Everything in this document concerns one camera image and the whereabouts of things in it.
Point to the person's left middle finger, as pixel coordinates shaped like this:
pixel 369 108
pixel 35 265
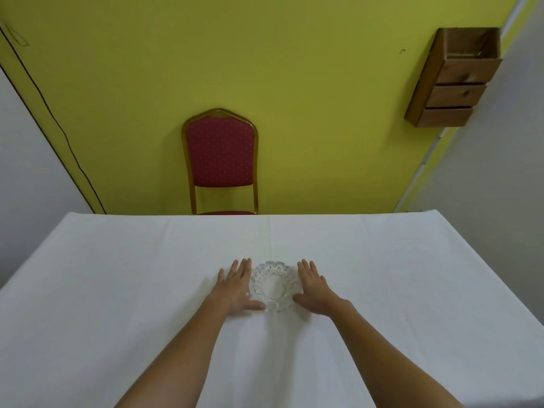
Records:
pixel 241 270

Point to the person's left little finger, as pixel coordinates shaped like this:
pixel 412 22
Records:
pixel 220 277

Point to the red padded gold-framed chair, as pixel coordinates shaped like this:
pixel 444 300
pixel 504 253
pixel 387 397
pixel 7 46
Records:
pixel 220 152

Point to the person's right middle finger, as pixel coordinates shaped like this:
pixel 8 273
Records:
pixel 308 271

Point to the clear glass ashtray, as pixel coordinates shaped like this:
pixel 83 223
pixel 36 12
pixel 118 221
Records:
pixel 273 287

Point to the wooden wall crate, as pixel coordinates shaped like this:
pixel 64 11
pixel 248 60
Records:
pixel 454 80

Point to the person's left hand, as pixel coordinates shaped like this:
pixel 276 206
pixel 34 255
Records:
pixel 233 293

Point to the person's left forearm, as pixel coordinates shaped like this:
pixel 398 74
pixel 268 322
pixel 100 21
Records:
pixel 187 356

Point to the person's left thumb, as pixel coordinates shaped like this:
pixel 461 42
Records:
pixel 256 305

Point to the person's right hand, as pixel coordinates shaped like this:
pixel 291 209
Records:
pixel 316 295

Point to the person's right little finger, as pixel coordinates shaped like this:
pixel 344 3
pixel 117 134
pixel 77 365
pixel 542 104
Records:
pixel 323 282

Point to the person's right forearm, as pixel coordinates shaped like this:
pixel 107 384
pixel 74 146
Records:
pixel 395 356

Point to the person's right thumb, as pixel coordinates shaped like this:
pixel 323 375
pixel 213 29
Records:
pixel 299 299

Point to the white tablecloth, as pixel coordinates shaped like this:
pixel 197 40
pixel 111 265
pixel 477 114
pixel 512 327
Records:
pixel 106 293

